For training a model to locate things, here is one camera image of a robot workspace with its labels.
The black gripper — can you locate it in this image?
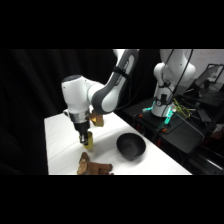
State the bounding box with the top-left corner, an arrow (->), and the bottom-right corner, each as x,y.
73,120 -> 90,146

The yellow plastic cup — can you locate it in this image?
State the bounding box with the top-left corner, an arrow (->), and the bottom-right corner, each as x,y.
82,130 -> 95,150

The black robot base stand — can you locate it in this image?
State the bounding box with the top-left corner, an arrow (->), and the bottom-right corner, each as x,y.
133,96 -> 206,154

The black bowl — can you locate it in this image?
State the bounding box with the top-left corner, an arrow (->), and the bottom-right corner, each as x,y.
115,132 -> 147,158

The brown plush monkey toy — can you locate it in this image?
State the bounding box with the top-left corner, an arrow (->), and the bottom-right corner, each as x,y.
76,151 -> 115,176

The black curtain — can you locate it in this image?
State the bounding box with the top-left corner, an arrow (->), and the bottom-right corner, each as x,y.
0,49 -> 158,176

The dark laptop screen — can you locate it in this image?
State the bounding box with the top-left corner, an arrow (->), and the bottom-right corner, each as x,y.
194,63 -> 224,90

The yellow cable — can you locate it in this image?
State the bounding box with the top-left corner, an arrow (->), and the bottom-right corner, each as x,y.
172,98 -> 192,120

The black cable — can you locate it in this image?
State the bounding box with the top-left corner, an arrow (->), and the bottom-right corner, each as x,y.
170,49 -> 195,98

